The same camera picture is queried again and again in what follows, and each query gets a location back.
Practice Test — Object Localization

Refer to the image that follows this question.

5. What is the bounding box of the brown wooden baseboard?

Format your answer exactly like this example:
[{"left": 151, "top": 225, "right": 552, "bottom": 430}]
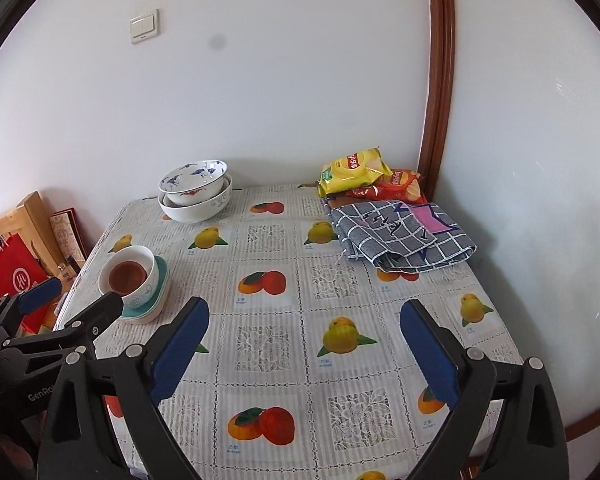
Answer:
[{"left": 564, "top": 390, "right": 600, "bottom": 443}]

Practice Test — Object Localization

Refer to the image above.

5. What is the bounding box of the brown wooden door frame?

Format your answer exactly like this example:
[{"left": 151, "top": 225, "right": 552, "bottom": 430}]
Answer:
[{"left": 416, "top": 0, "right": 456, "bottom": 204}]

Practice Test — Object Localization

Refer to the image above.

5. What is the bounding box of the crane painted white bowl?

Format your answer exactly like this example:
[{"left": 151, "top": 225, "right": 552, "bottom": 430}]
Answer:
[{"left": 159, "top": 159, "right": 229, "bottom": 207}]

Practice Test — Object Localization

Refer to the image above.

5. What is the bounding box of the white plate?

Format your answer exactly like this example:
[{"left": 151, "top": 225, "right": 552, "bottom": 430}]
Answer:
[{"left": 122, "top": 280, "right": 170, "bottom": 324}]

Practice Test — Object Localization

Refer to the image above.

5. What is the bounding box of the red patterned white bowl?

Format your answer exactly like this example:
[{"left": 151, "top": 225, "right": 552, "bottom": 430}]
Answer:
[{"left": 161, "top": 175, "right": 232, "bottom": 209}]

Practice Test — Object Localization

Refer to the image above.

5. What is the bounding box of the teal plate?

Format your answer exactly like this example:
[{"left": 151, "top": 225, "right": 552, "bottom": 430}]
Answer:
[{"left": 120, "top": 256, "right": 169, "bottom": 320}]

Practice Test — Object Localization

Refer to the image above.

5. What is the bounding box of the red chip bag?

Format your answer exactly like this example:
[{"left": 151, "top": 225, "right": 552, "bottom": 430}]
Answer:
[{"left": 345, "top": 169, "right": 426, "bottom": 205}]

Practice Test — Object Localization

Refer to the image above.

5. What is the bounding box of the wooden chair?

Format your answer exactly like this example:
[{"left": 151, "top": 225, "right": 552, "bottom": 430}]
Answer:
[{"left": 0, "top": 191, "right": 63, "bottom": 281}]

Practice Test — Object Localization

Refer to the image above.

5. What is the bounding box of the small brown bowl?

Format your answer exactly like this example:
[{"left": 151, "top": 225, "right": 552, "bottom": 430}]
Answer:
[{"left": 108, "top": 261, "right": 148, "bottom": 293}]

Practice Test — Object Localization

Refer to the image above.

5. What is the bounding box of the yellow chip bag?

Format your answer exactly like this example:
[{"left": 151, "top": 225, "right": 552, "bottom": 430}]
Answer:
[{"left": 317, "top": 146, "right": 392, "bottom": 198}]

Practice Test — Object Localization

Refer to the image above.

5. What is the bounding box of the grey scroll patterned bowl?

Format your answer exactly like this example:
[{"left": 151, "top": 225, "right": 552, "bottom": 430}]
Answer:
[{"left": 157, "top": 176, "right": 234, "bottom": 224}]

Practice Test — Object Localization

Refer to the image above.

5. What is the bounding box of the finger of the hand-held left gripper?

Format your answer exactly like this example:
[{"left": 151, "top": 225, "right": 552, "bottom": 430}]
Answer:
[
  {"left": 0, "top": 276, "right": 63, "bottom": 343},
  {"left": 2, "top": 290, "right": 123, "bottom": 366}
]

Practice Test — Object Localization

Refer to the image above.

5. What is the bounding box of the red paper bag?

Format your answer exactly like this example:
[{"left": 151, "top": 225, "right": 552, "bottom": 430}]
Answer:
[{"left": 0, "top": 232, "right": 51, "bottom": 333}]

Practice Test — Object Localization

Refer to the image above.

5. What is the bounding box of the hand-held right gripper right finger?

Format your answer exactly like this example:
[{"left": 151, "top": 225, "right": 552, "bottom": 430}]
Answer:
[{"left": 399, "top": 298, "right": 571, "bottom": 480}]

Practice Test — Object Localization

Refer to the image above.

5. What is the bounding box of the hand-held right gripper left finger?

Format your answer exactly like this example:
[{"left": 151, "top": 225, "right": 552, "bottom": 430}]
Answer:
[{"left": 40, "top": 296, "right": 211, "bottom": 480}]

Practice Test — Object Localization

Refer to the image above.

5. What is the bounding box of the fruit printed tablecloth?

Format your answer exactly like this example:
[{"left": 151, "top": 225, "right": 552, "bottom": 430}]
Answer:
[{"left": 55, "top": 182, "right": 526, "bottom": 480}]

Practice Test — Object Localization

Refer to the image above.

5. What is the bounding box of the white light switch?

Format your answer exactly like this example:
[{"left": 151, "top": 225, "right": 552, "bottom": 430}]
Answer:
[{"left": 130, "top": 8, "right": 159, "bottom": 45}]

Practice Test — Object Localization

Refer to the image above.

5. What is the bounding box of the grey checked cloth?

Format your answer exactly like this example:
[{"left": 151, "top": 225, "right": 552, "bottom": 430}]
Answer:
[{"left": 327, "top": 200, "right": 477, "bottom": 273}]

